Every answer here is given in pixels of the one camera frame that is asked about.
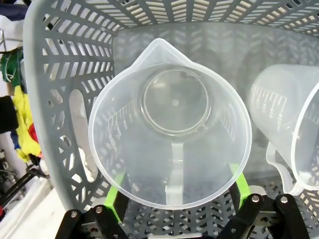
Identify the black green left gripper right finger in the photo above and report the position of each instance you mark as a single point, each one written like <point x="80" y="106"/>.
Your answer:
<point x="245" y="199"/>

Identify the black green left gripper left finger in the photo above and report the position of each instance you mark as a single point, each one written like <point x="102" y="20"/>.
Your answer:
<point x="113" y="196"/>

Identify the clear plastic measuring cup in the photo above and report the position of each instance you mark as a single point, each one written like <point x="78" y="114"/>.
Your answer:
<point x="174" y="104"/>
<point x="274" y="99"/>

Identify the yellow garment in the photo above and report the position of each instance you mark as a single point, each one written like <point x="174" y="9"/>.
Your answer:
<point x="23" y="117"/>

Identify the grey plastic lattice basket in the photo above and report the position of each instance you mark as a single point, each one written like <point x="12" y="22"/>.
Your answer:
<point x="74" y="49"/>

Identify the green garment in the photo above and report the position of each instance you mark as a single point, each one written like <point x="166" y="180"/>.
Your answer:
<point x="11" y="67"/>

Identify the black metal stand frame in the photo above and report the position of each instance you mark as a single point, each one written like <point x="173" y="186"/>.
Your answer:
<point x="20" y="181"/>

